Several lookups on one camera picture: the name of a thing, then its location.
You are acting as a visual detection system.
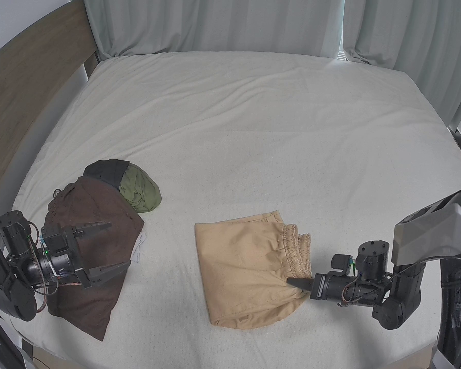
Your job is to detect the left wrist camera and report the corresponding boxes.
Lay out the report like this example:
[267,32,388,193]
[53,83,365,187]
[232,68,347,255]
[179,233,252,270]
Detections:
[40,225,68,257]

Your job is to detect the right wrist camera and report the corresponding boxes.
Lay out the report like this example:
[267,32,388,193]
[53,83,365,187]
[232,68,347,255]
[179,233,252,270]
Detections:
[330,253,354,278]

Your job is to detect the black cable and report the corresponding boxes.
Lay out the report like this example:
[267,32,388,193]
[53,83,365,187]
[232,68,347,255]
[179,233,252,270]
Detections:
[396,257,461,276]

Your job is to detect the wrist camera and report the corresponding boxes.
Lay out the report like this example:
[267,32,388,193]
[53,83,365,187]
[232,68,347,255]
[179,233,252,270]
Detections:
[330,253,354,278]
[40,225,68,257]

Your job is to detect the black garment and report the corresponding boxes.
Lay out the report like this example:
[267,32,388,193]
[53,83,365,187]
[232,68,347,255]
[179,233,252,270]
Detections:
[83,160,131,188]

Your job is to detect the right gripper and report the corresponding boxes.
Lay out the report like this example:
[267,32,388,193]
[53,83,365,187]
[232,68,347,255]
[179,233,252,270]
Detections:
[310,272,353,304]

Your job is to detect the bed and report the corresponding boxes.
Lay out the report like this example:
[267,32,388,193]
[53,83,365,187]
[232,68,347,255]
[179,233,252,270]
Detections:
[0,0,461,369]

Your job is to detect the green garment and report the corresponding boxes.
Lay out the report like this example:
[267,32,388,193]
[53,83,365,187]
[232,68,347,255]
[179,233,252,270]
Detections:
[119,163,163,213]

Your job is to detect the pale green curtain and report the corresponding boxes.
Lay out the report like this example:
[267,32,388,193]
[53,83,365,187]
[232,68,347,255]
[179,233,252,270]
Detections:
[78,0,347,64]
[340,0,461,131]

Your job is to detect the brown garment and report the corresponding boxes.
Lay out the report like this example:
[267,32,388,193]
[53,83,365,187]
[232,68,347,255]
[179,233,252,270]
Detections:
[46,177,146,341]

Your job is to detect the tan shorts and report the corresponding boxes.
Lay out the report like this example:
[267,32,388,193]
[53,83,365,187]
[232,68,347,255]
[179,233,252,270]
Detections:
[194,211,313,327]

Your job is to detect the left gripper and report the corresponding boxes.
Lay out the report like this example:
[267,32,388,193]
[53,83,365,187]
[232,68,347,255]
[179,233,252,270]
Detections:
[35,221,133,290]

